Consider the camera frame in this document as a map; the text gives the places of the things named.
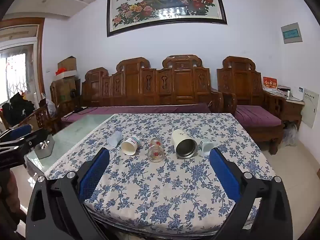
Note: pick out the wooden side table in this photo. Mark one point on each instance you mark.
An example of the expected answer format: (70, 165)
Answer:
(292, 108)

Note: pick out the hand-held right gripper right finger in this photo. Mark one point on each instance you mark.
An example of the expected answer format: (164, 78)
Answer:
(223, 173)

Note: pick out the low wooden chair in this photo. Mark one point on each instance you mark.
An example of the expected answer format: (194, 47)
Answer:
(40, 117)

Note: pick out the large cardboard box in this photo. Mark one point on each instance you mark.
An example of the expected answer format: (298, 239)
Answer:
(63, 90)

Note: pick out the small pale blue cup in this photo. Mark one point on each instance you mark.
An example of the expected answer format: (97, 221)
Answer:
(207, 147)

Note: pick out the black clothes pile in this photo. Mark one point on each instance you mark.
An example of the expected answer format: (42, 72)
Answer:
(18, 108)

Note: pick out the long purple seat cushion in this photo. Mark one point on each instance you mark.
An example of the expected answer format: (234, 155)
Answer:
(140, 110)

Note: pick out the white steel tumbler cup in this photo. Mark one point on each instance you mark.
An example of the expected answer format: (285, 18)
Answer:
(183, 140)

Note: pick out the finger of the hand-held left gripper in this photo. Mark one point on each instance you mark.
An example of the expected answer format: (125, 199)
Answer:
(21, 131)
(30, 144)

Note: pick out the red gift box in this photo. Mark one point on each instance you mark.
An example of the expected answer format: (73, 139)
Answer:
(270, 83)

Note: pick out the person's left forearm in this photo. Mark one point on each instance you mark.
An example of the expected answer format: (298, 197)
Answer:
(8, 195)

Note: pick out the grey metal ashtray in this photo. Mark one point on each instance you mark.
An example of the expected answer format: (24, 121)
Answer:
(45, 148)

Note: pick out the clear plastic bag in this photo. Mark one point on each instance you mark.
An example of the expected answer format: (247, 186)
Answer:
(290, 135)

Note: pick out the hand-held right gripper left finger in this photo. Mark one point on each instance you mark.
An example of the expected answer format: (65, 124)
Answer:
(95, 173)

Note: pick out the white plastic bag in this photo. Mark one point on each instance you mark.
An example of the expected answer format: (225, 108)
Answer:
(50, 106)

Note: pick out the window with metal grille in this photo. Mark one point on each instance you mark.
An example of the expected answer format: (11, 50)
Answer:
(16, 80)

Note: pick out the clear plastic cup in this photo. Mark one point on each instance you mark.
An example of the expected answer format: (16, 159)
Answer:
(114, 139)

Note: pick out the glass top coffee table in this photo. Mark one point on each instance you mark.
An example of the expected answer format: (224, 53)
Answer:
(75, 135)

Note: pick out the white wall panel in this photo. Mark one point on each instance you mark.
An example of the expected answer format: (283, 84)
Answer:
(309, 107)

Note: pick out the small cardboard box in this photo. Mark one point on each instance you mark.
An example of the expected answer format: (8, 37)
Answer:
(67, 65)

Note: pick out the square purple seat cushion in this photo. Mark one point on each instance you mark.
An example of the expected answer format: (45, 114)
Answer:
(255, 116)

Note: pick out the white tabletop device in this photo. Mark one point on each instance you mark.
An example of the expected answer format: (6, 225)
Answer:
(299, 93)

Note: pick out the carved wooden armchair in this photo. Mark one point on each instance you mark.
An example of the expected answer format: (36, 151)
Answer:
(240, 80)

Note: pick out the grey wall electrical box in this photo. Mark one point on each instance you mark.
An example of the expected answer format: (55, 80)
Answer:
(291, 33)

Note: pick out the framed peacock flower painting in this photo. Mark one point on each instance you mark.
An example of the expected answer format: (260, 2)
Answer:
(165, 5)

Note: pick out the red flower glass cup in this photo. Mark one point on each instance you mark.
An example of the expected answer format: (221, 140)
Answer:
(155, 150)

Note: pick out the blue floral tablecloth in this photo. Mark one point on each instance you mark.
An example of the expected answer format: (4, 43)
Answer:
(150, 192)

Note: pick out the white paper cup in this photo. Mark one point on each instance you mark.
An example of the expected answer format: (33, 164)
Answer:
(130, 147)

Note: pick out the carved wooden sofa bench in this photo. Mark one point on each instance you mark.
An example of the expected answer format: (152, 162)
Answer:
(150, 85)

